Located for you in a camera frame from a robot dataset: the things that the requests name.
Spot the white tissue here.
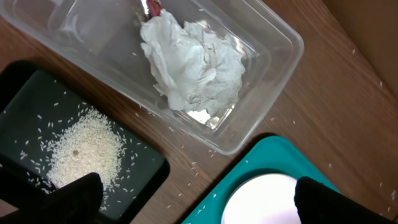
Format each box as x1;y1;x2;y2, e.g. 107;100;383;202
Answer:
140;9;246;115

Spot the pile of white rice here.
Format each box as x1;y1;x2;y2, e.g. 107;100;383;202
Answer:
18;102;141;212

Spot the clear plastic waste bin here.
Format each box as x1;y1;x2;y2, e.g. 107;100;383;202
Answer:
1;0;304;155

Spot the large white plate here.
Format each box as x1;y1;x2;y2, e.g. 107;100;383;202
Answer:
221;174;301;224

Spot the teal plastic serving tray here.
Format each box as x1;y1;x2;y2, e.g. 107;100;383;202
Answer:
181;136;337;224

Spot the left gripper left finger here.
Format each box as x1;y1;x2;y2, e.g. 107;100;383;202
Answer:
1;172;103;224

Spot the black plastic tray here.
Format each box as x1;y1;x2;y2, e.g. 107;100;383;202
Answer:
1;61;170;223

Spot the red foil snack wrapper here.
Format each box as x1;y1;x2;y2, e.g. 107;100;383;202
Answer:
141;0;162;20

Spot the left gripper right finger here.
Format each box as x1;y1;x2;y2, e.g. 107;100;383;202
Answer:
294;176;395;224

